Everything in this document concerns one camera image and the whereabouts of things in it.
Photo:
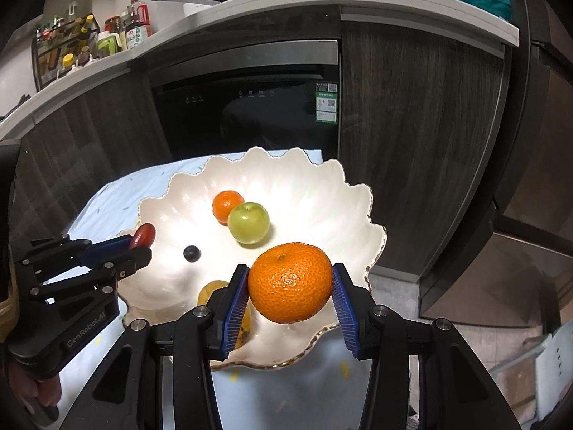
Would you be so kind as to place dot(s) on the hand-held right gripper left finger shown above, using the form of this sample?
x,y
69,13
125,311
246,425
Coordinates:
x,y
235,309

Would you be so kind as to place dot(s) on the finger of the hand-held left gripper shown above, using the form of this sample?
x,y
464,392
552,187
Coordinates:
x,y
130,260
107,248

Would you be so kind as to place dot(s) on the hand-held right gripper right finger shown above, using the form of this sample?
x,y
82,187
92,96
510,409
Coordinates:
x,y
347,313

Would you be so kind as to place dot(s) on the red jujube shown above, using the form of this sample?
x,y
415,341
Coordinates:
x,y
144,234

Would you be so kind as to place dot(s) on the orange tangerine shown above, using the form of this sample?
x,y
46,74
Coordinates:
x,y
224,206
290,283

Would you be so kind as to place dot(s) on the dark blueberry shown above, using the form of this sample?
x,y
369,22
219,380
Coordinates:
x,y
192,253

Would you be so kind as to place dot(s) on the green apple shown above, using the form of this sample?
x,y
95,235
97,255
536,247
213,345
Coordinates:
x,y
248,224

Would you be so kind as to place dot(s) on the white scalloped bowl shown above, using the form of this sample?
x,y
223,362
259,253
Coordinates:
x,y
304,197

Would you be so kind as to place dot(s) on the person's left hand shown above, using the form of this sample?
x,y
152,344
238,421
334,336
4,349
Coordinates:
x,y
40,394

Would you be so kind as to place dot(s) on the light blue patterned tablecloth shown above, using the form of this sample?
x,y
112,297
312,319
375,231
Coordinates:
x,y
291,394

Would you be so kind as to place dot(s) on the black built-in dishwasher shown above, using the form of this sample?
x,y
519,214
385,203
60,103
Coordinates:
x,y
201,121

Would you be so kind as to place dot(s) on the yellow cap bottle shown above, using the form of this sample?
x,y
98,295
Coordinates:
x,y
68,60

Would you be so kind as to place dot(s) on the light blue plastic stool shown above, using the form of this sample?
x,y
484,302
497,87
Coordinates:
x,y
537,367

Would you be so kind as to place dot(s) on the dark wooden base cabinet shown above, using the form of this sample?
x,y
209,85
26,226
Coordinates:
x,y
403,121

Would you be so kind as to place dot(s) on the green oil jug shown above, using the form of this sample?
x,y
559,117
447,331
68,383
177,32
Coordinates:
x,y
109,45

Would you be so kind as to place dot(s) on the large soy sauce bottle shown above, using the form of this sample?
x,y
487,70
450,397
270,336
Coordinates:
x,y
136,33

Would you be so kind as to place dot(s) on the red lid jar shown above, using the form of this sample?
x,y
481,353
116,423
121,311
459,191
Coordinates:
x,y
113,24

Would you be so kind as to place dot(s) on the dark grey refrigerator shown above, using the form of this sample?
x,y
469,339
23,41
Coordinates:
x,y
537,143

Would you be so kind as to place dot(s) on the white kitchen countertop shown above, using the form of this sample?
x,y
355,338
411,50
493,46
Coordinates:
x,y
268,6

